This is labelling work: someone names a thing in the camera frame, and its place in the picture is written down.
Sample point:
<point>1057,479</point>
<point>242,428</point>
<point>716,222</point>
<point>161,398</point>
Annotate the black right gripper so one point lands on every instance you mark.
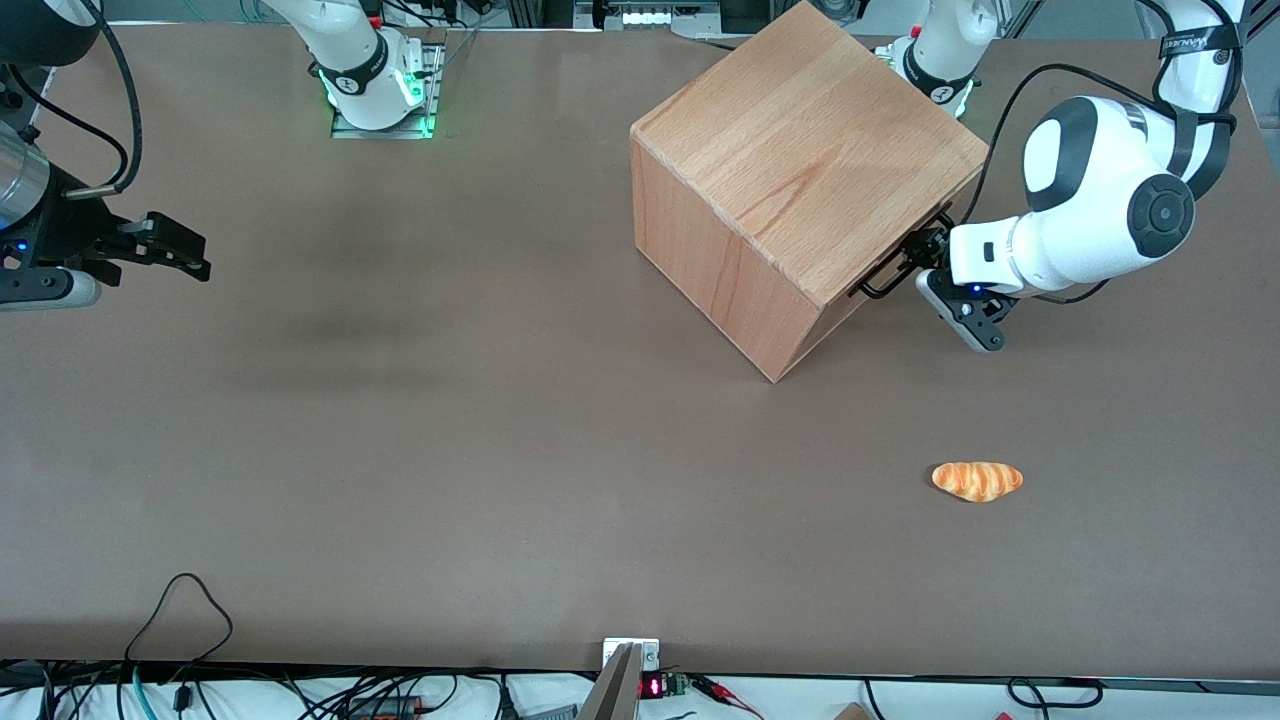
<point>68,232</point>

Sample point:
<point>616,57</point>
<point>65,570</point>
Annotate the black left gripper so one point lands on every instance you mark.
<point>926,249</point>

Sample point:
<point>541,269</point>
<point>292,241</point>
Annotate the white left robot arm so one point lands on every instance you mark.
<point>1100,200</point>

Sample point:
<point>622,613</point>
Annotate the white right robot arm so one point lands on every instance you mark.
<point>365,60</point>

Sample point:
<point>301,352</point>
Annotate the wooden drawer cabinet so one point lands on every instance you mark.
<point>790,150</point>

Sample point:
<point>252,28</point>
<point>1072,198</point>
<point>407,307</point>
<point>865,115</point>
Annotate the orange toy bread roll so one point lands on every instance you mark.
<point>977,480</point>

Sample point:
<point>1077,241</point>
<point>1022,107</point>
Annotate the lit background equipment box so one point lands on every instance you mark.
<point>650,14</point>

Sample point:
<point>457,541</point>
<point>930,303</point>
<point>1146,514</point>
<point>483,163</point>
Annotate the red and black clip leads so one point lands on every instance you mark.
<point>725,695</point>

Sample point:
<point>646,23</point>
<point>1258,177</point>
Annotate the orange and black device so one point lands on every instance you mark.
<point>385,708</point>

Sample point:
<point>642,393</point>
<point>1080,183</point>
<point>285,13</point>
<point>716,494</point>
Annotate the red digit display module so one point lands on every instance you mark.
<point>655,686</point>

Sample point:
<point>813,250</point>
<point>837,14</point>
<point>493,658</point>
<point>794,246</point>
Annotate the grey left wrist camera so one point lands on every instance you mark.
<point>975,315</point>

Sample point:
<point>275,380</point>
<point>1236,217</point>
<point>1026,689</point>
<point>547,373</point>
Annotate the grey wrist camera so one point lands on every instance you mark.
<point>40,290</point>
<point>975,315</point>

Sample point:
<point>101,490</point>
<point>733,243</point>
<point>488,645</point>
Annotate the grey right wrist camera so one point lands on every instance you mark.
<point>40,290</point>

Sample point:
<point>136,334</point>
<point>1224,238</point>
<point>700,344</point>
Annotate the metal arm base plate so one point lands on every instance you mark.
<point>435,80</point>

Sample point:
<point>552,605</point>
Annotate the aluminium frame profile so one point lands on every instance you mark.
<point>1265,12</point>

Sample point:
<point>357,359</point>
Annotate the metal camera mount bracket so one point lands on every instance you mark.
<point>622,680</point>

